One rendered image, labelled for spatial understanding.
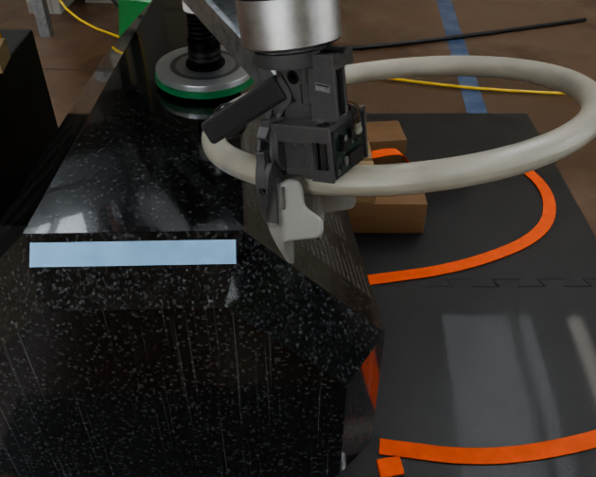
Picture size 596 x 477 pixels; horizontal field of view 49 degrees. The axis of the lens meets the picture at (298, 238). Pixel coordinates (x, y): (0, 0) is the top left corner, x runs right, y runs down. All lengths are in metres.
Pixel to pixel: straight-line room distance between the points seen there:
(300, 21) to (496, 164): 0.22
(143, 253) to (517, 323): 1.36
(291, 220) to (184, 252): 0.42
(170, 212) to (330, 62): 0.56
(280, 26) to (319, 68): 0.05
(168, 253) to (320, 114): 0.50
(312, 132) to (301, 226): 0.10
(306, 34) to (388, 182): 0.15
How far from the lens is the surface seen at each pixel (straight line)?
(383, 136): 2.68
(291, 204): 0.63
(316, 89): 0.59
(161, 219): 1.07
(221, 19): 1.14
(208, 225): 1.04
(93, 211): 1.11
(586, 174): 2.90
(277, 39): 0.57
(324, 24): 0.58
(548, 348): 2.07
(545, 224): 2.52
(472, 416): 1.85
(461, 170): 0.62
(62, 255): 1.08
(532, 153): 0.66
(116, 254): 1.05
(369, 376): 1.25
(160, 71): 1.45
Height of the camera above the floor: 1.48
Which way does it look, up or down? 40 degrees down
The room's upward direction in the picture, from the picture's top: straight up
